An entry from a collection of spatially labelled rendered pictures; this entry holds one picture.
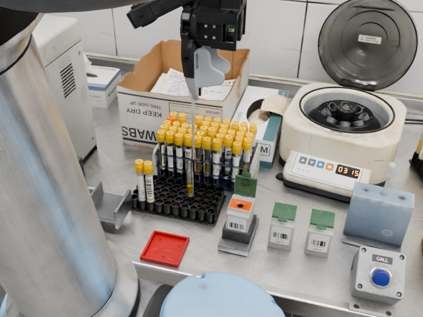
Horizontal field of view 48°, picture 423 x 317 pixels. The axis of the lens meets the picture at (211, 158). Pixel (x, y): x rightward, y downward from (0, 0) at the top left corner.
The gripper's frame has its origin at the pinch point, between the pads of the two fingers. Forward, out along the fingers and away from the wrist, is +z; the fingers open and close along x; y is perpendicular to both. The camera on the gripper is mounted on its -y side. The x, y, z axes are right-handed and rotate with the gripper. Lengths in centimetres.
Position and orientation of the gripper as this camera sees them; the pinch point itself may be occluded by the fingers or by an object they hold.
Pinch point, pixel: (193, 89)
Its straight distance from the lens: 77.0
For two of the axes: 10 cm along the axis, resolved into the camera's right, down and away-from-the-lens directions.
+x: 2.4, -5.6, 8.0
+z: -0.2, 8.2, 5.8
